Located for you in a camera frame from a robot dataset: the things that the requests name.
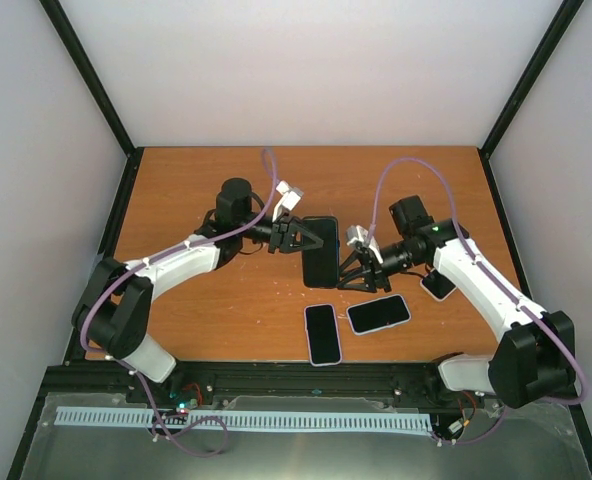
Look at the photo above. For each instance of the light blue slotted cable duct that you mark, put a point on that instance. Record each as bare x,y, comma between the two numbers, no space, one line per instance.
248,421

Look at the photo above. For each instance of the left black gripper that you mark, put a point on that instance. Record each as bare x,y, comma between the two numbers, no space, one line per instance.
283,235

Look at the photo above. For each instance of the metal sheet front panel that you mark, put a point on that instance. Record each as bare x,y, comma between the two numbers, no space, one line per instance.
538,442

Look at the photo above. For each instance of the phone in lilac case tilted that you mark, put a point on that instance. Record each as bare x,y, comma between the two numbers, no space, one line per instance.
379,314

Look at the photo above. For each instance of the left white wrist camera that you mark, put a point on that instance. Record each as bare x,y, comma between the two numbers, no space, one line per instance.
289,198

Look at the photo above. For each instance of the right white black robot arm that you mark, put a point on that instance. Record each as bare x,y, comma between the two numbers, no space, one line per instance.
535,352

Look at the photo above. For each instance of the left black frame post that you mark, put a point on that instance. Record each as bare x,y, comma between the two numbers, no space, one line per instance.
76,51

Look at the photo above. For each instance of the black frame post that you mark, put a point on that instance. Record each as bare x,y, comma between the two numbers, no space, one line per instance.
76,51
551,38

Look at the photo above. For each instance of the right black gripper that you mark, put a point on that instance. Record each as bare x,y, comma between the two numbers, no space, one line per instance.
373,274

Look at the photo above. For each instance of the right black frame post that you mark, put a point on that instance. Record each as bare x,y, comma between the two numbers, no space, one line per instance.
551,38

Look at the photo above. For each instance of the black phone case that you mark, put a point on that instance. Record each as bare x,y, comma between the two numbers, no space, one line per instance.
320,267

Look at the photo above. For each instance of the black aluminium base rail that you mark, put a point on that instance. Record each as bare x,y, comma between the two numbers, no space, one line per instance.
401,385

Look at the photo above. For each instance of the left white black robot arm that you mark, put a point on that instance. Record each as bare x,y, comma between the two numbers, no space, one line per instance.
113,311

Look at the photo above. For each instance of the phone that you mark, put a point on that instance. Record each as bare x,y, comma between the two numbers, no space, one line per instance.
437,285
379,314
322,335

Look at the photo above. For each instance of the phone in pink case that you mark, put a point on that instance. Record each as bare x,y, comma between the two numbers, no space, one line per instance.
437,285

